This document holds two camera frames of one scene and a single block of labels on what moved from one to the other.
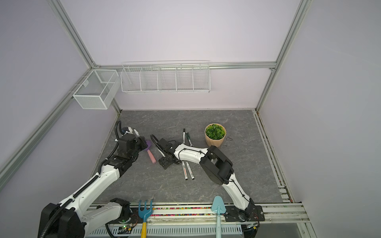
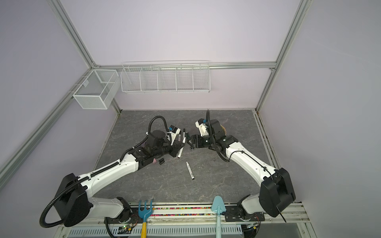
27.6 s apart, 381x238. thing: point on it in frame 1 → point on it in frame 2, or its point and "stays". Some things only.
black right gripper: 162,162 → 196,139
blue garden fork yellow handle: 144,213 stays
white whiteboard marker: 190,172 stays
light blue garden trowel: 219,207 stays
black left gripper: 141,140 → 176,146
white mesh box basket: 100,89 stays
